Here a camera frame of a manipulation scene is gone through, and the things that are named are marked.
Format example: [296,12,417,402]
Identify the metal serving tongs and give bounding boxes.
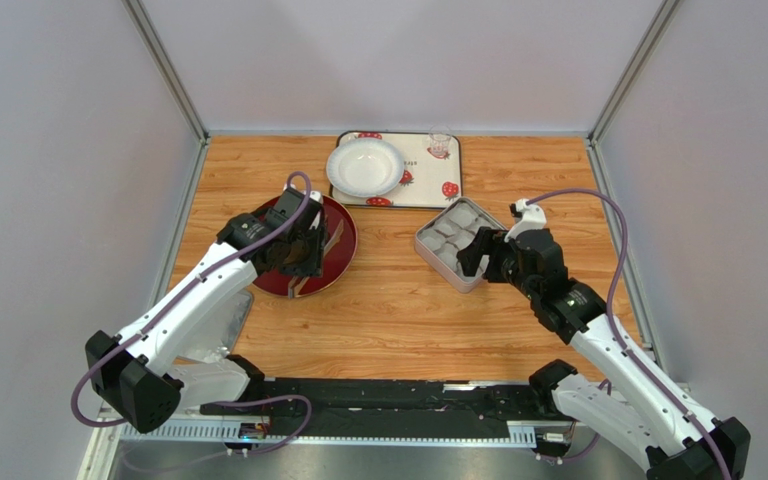
[287,220,345,299]

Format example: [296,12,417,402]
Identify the pink chocolate tin box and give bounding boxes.
[414,197,504,294]

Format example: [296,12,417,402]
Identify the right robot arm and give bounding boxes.
[457,227,750,479]

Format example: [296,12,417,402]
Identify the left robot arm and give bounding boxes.
[84,186,327,433]

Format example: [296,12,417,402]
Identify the red round tray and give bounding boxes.
[253,196,358,299]

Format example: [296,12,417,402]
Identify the strawberry pattern tray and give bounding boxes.
[329,131,464,210]

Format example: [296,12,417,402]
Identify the white paper plate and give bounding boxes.
[325,138,405,197]

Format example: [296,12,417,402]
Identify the silver tin lid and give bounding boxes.
[175,289,254,363]

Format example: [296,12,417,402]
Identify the small clear glass cup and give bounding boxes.
[428,125,452,159]

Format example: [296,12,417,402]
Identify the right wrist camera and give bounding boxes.
[505,198,547,242]

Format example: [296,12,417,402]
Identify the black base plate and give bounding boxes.
[200,378,573,440]

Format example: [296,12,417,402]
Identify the aluminium frame rail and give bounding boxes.
[77,372,698,480]

